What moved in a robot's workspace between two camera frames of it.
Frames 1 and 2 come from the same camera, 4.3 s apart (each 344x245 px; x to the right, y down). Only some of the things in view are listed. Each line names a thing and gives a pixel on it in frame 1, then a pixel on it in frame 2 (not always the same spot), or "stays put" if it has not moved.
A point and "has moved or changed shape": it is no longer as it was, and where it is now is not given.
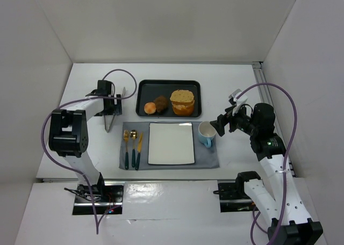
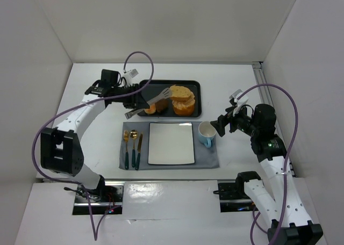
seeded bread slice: [182, 96] has moved or changed shape
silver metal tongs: [122, 94] -> [166, 93]
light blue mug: [206, 132] stays put
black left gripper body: [112, 112] -> [134, 96]
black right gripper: [223, 122] stays put
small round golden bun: [149, 108] stays put
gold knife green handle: [140, 146] stays put
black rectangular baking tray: [148, 90] stays put
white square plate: [171, 143] stays put
